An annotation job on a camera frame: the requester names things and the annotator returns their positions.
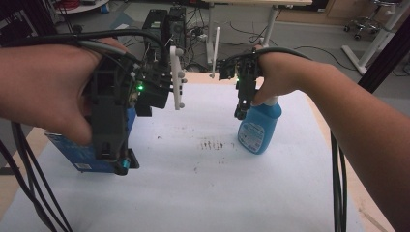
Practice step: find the white paper sheet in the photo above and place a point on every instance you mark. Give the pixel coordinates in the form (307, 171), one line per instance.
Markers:
(193, 193)

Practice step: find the blue cardboard box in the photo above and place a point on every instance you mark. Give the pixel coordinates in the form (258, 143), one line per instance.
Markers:
(74, 153)

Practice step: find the round white table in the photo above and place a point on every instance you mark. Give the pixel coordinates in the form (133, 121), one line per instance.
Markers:
(80, 5)

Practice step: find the white desk frame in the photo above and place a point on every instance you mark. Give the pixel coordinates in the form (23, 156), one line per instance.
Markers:
(377, 42)

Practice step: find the person's right hand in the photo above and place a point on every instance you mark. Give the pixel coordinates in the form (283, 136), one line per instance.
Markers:
(283, 74)

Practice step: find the white-legged wooden desk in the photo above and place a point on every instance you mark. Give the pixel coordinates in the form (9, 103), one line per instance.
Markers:
(272, 19)

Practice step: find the person's left hand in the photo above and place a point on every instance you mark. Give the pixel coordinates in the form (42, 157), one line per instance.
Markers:
(42, 83)

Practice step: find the blue spray bottle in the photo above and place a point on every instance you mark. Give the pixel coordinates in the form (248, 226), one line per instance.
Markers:
(257, 132)

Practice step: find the black metal stand bar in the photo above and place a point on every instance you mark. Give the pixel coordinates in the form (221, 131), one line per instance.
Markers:
(386, 58)

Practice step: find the black computer tower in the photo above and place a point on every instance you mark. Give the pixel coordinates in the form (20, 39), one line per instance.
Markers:
(154, 25)
(176, 29)

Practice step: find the dark metal frame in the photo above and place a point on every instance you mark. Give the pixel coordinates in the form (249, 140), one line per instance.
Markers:
(22, 19)

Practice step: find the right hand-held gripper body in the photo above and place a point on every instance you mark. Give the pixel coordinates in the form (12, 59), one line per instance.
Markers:
(246, 80)

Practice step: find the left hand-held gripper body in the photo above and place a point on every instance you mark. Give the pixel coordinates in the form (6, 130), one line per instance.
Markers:
(108, 106)

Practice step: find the office chair base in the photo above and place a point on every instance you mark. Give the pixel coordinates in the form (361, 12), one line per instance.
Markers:
(362, 25)

